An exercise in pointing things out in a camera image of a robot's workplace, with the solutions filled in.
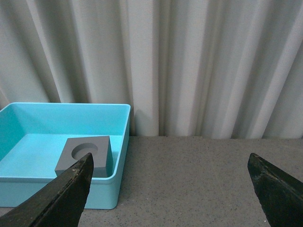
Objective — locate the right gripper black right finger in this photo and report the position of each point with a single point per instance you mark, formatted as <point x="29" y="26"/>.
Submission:
<point x="280" y="194"/>

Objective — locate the blue plastic box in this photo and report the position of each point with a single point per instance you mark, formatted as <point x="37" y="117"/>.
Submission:
<point x="32" y="137"/>

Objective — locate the white curtain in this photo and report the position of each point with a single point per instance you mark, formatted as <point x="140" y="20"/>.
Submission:
<point x="220" y="69"/>

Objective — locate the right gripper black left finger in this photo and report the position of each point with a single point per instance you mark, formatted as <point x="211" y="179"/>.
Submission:
<point x="59" y="204"/>

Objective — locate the gray block round recess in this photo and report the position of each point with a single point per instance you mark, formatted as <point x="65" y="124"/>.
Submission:
<point x="75" y="148"/>

